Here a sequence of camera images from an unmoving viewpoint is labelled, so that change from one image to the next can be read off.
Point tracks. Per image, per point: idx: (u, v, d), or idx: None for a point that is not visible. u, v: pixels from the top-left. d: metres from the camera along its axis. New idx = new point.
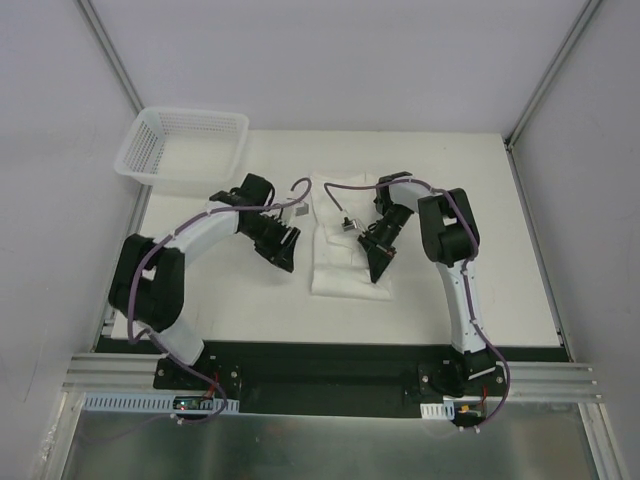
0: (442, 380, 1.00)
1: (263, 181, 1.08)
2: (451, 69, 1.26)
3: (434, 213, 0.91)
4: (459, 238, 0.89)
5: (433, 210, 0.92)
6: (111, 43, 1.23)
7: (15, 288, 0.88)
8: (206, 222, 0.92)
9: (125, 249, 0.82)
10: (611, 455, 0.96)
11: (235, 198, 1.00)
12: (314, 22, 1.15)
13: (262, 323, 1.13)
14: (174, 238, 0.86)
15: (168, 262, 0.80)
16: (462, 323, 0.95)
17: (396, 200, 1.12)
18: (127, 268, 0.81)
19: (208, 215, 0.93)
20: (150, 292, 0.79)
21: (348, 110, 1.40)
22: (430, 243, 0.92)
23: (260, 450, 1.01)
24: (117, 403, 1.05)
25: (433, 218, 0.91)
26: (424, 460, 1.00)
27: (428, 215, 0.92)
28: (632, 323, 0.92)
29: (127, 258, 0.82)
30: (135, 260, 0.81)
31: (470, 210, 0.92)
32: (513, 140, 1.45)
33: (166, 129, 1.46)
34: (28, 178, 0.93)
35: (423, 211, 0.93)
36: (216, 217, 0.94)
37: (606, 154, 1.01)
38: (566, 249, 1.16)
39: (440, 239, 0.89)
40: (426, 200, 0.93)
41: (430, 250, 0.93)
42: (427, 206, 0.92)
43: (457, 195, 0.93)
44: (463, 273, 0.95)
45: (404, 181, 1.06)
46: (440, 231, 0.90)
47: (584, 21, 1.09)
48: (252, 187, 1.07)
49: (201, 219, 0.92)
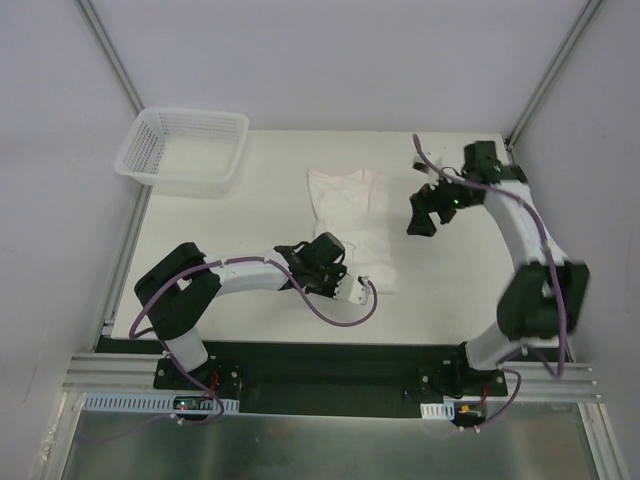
0: (442, 381, 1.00)
1: (335, 249, 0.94)
2: (451, 69, 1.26)
3: (537, 285, 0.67)
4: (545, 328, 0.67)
5: (535, 282, 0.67)
6: (111, 43, 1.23)
7: (15, 288, 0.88)
8: (259, 265, 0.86)
9: (177, 249, 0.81)
10: (611, 455, 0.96)
11: (295, 259, 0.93)
12: (315, 22, 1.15)
13: (262, 321, 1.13)
14: (222, 266, 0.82)
15: (202, 284, 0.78)
16: (487, 356, 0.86)
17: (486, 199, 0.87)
18: (168, 268, 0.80)
19: (264, 261, 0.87)
20: (172, 302, 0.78)
21: (348, 110, 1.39)
22: (508, 313, 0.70)
23: (261, 450, 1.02)
24: (116, 402, 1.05)
25: (528, 282, 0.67)
26: (424, 460, 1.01)
27: (527, 280, 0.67)
28: (633, 323, 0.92)
29: (175, 258, 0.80)
30: (179, 265, 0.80)
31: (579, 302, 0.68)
32: (514, 140, 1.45)
33: (166, 129, 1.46)
34: (29, 178, 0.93)
35: (520, 274, 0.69)
36: (271, 267, 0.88)
37: (607, 155, 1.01)
38: (567, 249, 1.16)
39: (522, 311, 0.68)
40: (531, 266, 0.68)
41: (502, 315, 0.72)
42: (529, 275, 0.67)
43: (575, 279, 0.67)
44: (521, 347, 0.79)
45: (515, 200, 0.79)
46: (531, 301, 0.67)
47: (584, 22, 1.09)
48: (318, 250, 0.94)
49: (252, 262, 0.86)
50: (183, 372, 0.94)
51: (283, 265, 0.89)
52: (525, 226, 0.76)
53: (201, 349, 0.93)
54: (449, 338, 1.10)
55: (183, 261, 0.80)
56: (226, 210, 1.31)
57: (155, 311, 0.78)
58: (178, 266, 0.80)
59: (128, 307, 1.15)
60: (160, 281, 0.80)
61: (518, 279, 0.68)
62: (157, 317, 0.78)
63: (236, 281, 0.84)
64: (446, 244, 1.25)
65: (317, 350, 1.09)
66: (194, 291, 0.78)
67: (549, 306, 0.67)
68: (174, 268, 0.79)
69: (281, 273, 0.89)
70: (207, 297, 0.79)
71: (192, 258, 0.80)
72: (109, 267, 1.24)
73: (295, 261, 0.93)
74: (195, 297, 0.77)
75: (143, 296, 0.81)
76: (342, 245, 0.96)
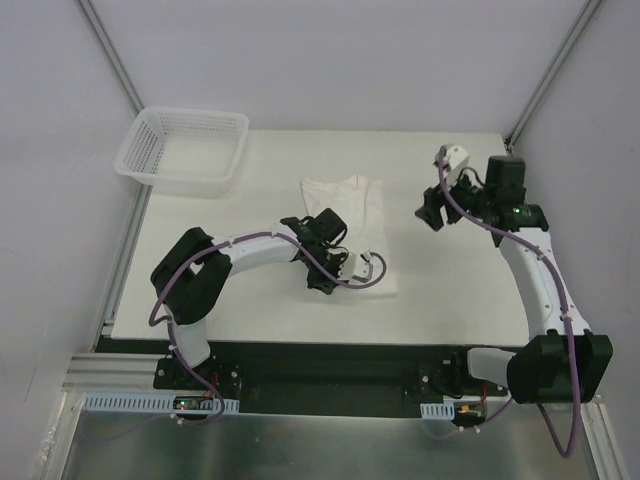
0: (442, 380, 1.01)
1: (337, 225, 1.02)
2: (451, 69, 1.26)
3: (549, 367, 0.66)
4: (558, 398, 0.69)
5: (552, 361, 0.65)
6: (112, 43, 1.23)
7: (15, 288, 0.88)
8: (267, 241, 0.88)
9: (185, 236, 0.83)
10: (611, 454, 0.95)
11: (304, 229, 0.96)
12: (315, 21, 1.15)
13: (263, 321, 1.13)
14: (231, 246, 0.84)
15: (216, 265, 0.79)
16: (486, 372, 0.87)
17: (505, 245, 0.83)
18: (180, 256, 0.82)
19: (271, 235, 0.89)
20: (187, 286, 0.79)
21: (348, 110, 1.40)
22: (522, 378, 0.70)
23: (261, 450, 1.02)
24: (116, 402, 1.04)
25: (544, 369, 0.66)
26: (424, 460, 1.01)
27: (543, 362, 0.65)
28: (633, 323, 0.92)
29: (184, 245, 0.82)
30: (190, 251, 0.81)
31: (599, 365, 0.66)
32: (514, 140, 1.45)
33: (166, 129, 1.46)
34: (29, 178, 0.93)
35: (535, 342, 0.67)
36: (279, 241, 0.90)
37: (607, 154, 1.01)
38: (566, 249, 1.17)
39: (534, 389, 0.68)
40: (549, 338, 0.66)
41: (515, 379, 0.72)
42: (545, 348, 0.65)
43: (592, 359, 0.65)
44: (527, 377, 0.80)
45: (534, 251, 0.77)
46: (540, 383, 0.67)
47: (584, 22, 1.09)
48: (325, 222, 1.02)
49: (259, 238, 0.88)
50: (188, 370, 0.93)
51: (290, 237, 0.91)
52: (542, 286, 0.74)
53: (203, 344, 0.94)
54: (448, 337, 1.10)
55: (193, 246, 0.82)
56: (226, 210, 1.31)
57: (172, 298, 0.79)
58: (189, 251, 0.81)
59: (128, 307, 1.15)
60: (173, 268, 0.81)
61: (530, 355, 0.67)
62: (175, 303, 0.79)
63: (247, 258, 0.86)
64: (446, 244, 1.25)
65: (318, 350, 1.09)
66: (207, 272, 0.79)
67: (558, 342, 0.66)
68: (186, 254, 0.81)
69: (291, 245, 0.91)
70: (223, 277, 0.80)
71: (200, 241, 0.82)
72: (109, 267, 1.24)
73: (303, 232, 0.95)
74: (208, 277, 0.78)
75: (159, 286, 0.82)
76: (345, 224, 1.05)
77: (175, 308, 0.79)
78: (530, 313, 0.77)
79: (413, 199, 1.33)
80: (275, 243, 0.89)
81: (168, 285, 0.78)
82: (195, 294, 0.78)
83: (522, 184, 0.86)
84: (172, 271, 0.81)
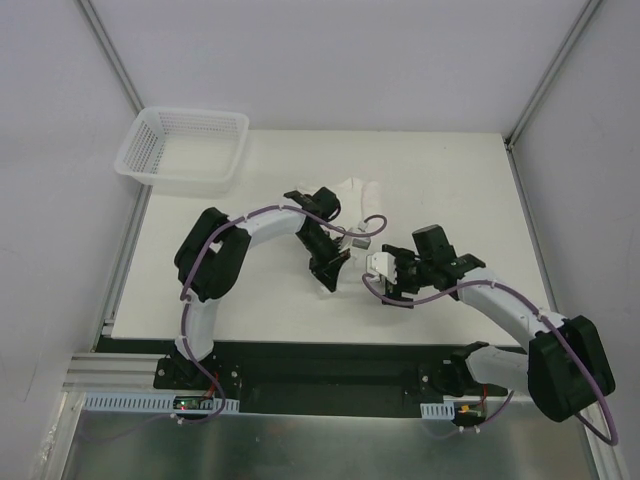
0: (442, 381, 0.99)
1: (334, 203, 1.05)
2: (451, 69, 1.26)
3: (559, 367, 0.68)
4: (586, 395, 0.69)
5: (554, 357, 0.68)
6: (111, 43, 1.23)
7: (15, 288, 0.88)
8: (275, 214, 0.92)
9: (201, 217, 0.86)
10: (611, 454, 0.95)
11: (307, 200, 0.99)
12: (315, 22, 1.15)
13: (264, 320, 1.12)
14: (246, 221, 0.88)
15: (235, 240, 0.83)
16: (494, 375, 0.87)
17: (467, 297, 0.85)
18: (199, 235, 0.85)
19: (279, 208, 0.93)
20: (211, 264, 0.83)
21: (348, 110, 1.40)
22: (544, 395, 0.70)
23: (261, 450, 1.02)
24: (119, 402, 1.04)
25: (554, 369, 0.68)
26: (423, 460, 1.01)
27: (548, 361, 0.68)
28: (633, 323, 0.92)
29: (202, 225, 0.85)
30: (208, 231, 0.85)
31: (594, 344, 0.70)
32: (514, 140, 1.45)
33: (166, 129, 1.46)
34: (29, 178, 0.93)
35: (533, 352, 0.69)
36: (286, 212, 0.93)
37: (606, 154, 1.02)
38: (566, 249, 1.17)
39: (565, 400, 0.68)
40: (540, 338, 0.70)
41: (543, 402, 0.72)
42: (542, 347, 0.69)
43: (585, 339, 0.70)
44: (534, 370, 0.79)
45: (485, 282, 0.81)
46: (564, 389, 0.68)
47: (585, 22, 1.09)
48: (322, 199, 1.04)
49: (270, 211, 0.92)
50: (193, 362, 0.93)
51: (297, 207, 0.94)
52: (510, 305, 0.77)
53: (200, 342, 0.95)
54: (448, 337, 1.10)
55: (211, 225, 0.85)
56: (226, 210, 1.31)
57: (198, 276, 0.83)
58: (207, 231, 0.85)
59: (127, 307, 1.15)
60: (195, 248, 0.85)
61: (537, 365, 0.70)
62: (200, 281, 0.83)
63: (261, 231, 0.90)
64: None
65: (319, 350, 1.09)
66: (227, 249, 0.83)
67: (551, 340, 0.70)
68: (206, 234, 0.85)
69: (298, 215, 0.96)
70: (244, 250, 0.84)
71: (217, 220, 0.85)
72: (109, 268, 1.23)
73: (307, 202, 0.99)
74: (229, 253, 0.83)
75: (183, 266, 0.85)
76: (338, 202, 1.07)
77: (201, 285, 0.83)
78: (518, 338, 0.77)
79: (414, 199, 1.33)
80: (286, 215, 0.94)
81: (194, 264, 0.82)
82: (220, 270, 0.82)
83: (449, 243, 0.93)
84: (194, 252, 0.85)
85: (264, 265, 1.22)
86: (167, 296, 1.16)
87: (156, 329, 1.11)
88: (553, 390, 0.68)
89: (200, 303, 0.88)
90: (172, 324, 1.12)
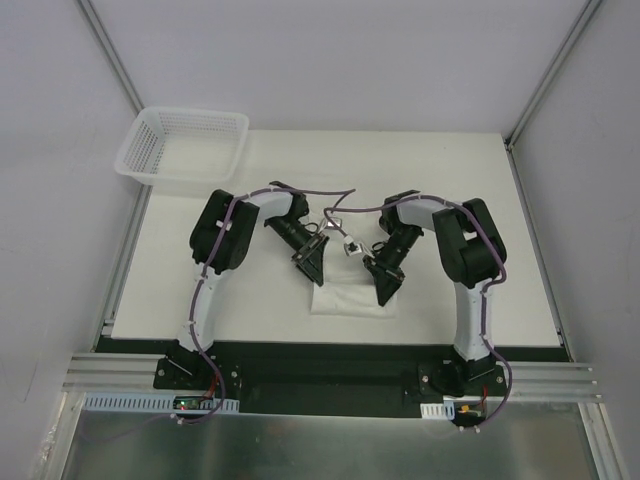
0: (442, 380, 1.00)
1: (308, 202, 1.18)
2: (451, 69, 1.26)
3: (456, 231, 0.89)
4: (482, 254, 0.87)
5: (451, 224, 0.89)
6: (111, 44, 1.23)
7: (14, 288, 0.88)
8: (272, 196, 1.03)
9: (212, 198, 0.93)
10: (611, 453, 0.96)
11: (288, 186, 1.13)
12: (315, 22, 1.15)
13: (264, 321, 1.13)
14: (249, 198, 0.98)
15: (248, 210, 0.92)
16: (470, 334, 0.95)
17: (406, 216, 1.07)
18: (213, 214, 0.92)
19: (271, 191, 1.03)
20: (233, 235, 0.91)
21: (348, 110, 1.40)
22: (449, 257, 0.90)
23: (261, 450, 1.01)
24: (119, 402, 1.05)
25: (451, 231, 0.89)
26: (424, 460, 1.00)
27: (445, 225, 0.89)
28: (632, 324, 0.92)
29: (213, 204, 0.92)
30: (221, 208, 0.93)
31: (490, 223, 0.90)
32: (514, 140, 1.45)
33: (166, 129, 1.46)
34: (28, 178, 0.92)
35: (437, 225, 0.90)
36: (278, 194, 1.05)
37: (606, 154, 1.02)
38: (567, 250, 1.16)
39: (462, 256, 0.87)
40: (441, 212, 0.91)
41: (452, 269, 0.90)
42: (442, 217, 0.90)
43: (478, 211, 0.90)
44: (483, 293, 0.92)
45: (414, 198, 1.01)
46: (462, 248, 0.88)
47: (585, 22, 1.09)
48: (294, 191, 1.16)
49: (263, 195, 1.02)
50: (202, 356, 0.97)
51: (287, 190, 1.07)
52: (425, 205, 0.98)
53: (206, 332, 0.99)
54: (446, 337, 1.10)
55: (222, 204, 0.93)
56: None
57: (221, 246, 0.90)
58: (220, 208, 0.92)
59: (127, 307, 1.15)
60: (210, 227, 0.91)
61: (440, 234, 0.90)
62: (222, 251, 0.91)
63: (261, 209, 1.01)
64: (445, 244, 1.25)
65: (318, 349, 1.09)
66: (245, 222, 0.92)
67: (450, 214, 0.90)
68: (220, 211, 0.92)
69: (287, 197, 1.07)
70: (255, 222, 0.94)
71: (227, 198, 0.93)
72: (108, 268, 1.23)
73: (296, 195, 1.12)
74: (248, 224, 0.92)
75: (199, 244, 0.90)
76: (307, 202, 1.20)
77: (224, 255, 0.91)
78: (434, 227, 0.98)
79: None
80: (277, 197, 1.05)
81: (218, 235, 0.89)
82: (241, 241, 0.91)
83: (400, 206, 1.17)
84: (211, 229, 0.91)
85: (263, 266, 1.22)
86: (167, 296, 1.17)
87: (157, 330, 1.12)
88: (453, 250, 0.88)
89: (215, 280, 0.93)
90: (171, 325, 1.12)
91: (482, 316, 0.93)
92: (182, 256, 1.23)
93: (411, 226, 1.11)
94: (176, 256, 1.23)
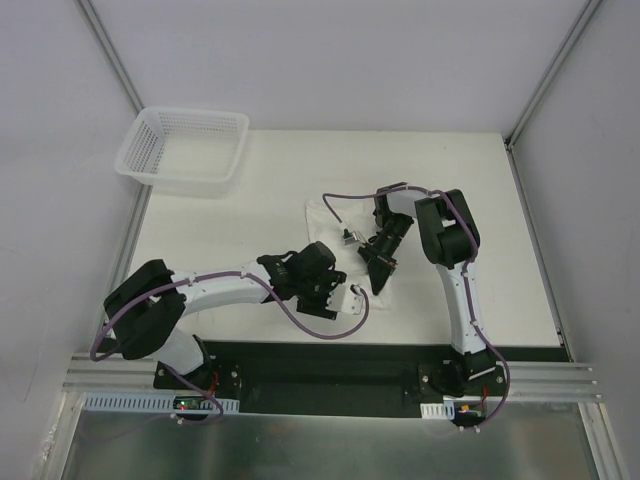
0: (442, 380, 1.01)
1: (324, 257, 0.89)
2: (451, 69, 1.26)
3: (435, 215, 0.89)
4: (458, 238, 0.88)
5: (430, 209, 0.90)
6: (111, 44, 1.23)
7: (14, 287, 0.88)
8: (232, 283, 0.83)
9: (140, 268, 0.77)
10: (611, 454, 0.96)
11: (280, 271, 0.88)
12: (315, 22, 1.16)
13: (264, 322, 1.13)
14: (191, 283, 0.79)
15: (167, 306, 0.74)
16: (462, 324, 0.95)
17: (394, 207, 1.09)
18: (134, 287, 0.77)
19: (240, 276, 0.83)
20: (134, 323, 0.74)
21: (348, 110, 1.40)
22: (426, 242, 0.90)
23: (261, 450, 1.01)
24: (119, 402, 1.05)
25: (430, 216, 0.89)
26: (423, 460, 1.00)
27: (425, 210, 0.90)
28: (632, 324, 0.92)
29: (141, 276, 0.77)
30: (146, 284, 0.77)
31: (468, 210, 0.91)
32: (514, 140, 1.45)
33: (166, 129, 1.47)
34: (29, 178, 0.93)
35: (417, 210, 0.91)
36: (244, 283, 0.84)
37: (606, 153, 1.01)
38: (567, 249, 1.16)
39: (440, 239, 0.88)
40: (422, 200, 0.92)
41: (428, 253, 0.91)
42: (423, 204, 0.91)
43: (455, 197, 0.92)
44: (463, 275, 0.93)
45: (401, 188, 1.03)
46: (440, 231, 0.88)
47: (585, 21, 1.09)
48: (306, 260, 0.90)
49: (217, 279, 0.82)
50: (179, 375, 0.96)
51: (262, 280, 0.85)
52: (410, 193, 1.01)
53: (181, 360, 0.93)
54: (447, 337, 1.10)
55: (150, 279, 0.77)
56: (225, 211, 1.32)
57: (122, 331, 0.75)
58: (145, 284, 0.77)
59: None
60: (125, 299, 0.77)
61: (420, 220, 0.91)
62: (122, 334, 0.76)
63: (206, 299, 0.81)
64: None
65: (317, 349, 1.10)
66: (157, 312, 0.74)
67: (429, 201, 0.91)
68: (142, 286, 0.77)
69: (259, 286, 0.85)
70: (173, 319, 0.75)
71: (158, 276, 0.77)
72: (108, 268, 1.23)
73: (279, 272, 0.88)
74: (159, 315, 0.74)
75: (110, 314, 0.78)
76: (331, 253, 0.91)
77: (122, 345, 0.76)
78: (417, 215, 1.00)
79: None
80: (235, 286, 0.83)
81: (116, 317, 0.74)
82: (142, 331, 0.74)
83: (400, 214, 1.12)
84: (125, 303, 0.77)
85: None
86: None
87: None
88: (430, 233, 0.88)
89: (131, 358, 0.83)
90: None
91: (469, 300, 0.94)
92: (182, 256, 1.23)
93: (401, 216, 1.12)
94: (175, 256, 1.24)
